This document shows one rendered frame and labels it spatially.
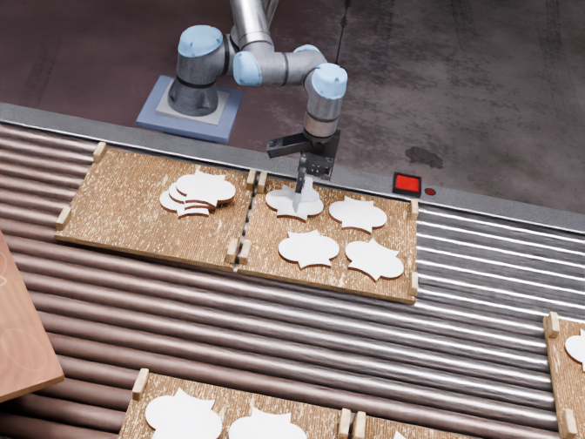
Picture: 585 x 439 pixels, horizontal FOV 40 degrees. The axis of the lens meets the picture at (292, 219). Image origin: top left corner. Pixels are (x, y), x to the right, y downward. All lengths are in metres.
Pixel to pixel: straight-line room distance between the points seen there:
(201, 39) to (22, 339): 1.08
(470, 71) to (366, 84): 0.69
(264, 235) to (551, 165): 2.53
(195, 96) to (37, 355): 1.08
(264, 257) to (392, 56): 3.06
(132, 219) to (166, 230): 0.09
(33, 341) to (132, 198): 0.57
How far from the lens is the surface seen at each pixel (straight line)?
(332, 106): 1.78
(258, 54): 1.81
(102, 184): 2.01
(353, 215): 1.98
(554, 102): 4.77
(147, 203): 1.95
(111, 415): 1.56
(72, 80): 4.19
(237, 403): 1.56
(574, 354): 1.85
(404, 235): 1.98
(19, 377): 1.47
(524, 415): 1.72
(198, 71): 2.30
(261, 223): 1.92
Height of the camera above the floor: 2.19
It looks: 40 degrees down
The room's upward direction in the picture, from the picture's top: 10 degrees clockwise
